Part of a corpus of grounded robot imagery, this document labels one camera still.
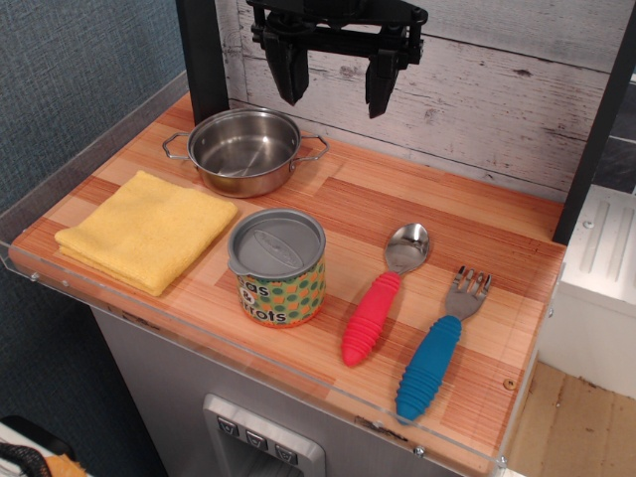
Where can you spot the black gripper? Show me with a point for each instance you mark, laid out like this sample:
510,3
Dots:
387,32

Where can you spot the peas and carrots can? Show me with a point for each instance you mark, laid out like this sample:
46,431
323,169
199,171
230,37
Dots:
278,258

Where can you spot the stainless steel pot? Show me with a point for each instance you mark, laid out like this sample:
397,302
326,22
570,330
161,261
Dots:
245,153

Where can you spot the folded yellow cloth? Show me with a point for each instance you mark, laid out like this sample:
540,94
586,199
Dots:
148,232

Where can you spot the clear acrylic edge guard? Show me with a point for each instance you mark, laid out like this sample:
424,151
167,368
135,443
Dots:
192,354

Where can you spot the white toy cabinet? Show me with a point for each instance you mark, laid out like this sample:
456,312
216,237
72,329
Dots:
589,331

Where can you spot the grey dispenser button panel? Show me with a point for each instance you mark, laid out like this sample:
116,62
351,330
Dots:
247,444

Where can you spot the orange object bottom left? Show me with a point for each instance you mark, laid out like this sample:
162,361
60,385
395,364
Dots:
63,466

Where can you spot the black left frame post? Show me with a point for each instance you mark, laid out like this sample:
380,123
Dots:
203,55

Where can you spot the black frame post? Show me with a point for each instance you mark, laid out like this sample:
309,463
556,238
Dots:
203,55
607,111

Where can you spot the red handled spoon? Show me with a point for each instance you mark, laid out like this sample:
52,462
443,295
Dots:
406,250

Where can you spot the black right frame post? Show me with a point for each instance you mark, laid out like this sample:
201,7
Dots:
607,111

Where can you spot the blue handled fork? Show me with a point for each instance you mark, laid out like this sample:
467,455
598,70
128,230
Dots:
423,376

